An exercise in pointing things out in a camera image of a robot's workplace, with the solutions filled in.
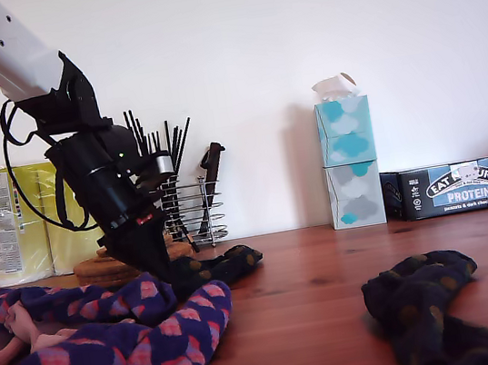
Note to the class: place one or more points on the square cork coaster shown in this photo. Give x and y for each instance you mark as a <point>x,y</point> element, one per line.
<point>170,239</point>
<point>103,255</point>

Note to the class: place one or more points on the round cork trivet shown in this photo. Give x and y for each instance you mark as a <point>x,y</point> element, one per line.
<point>87,268</point>
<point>103,286</point>
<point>97,278</point>

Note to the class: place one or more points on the yellow paper towel pack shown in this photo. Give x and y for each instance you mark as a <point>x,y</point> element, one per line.
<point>2,227</point>

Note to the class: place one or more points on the black tipped wooden brush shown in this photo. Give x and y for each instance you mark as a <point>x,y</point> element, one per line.
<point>192,243</point>

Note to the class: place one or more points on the navy sock with brown dots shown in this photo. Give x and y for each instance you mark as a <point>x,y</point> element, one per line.
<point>409,304</point>
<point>220,268</point>

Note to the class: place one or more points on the thin black stick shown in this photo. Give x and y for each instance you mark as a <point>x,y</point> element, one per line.
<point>143,138</point>
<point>183,145</point>
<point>168,138</point>
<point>159,144</point>
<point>128,122</point>
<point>134,125</point>

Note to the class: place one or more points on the grey cloud tissue box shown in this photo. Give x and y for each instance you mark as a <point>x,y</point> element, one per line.
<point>356,198</point>

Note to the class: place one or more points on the black protein bar box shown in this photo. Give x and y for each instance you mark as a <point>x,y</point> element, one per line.
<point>457,196</point>

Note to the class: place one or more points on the blue cloud tissue box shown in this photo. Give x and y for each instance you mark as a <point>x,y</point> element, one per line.
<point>346,130</point>

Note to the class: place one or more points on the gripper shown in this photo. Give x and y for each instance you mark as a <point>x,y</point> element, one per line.
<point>109,202</point>

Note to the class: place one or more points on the white tissue sheet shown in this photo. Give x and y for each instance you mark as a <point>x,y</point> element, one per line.
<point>331,87</point>

